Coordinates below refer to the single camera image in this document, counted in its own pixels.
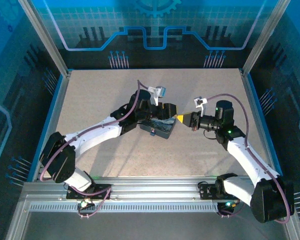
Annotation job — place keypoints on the aluminium frame post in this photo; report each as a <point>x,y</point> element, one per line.
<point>43,37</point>
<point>265,37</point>

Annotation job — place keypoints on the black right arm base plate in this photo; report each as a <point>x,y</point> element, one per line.
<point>207,191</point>

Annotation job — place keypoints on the starry night painted box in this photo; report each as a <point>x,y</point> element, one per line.
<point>162,126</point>

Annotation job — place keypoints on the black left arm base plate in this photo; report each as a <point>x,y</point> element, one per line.
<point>100,191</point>

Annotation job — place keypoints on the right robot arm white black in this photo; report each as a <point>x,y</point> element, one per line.
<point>247,160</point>

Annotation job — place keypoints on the aluminium side frame rail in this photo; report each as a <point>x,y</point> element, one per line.
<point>52,120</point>
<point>258,120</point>

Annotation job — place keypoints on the aluminium front frame rail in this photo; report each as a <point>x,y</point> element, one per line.
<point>152,187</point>

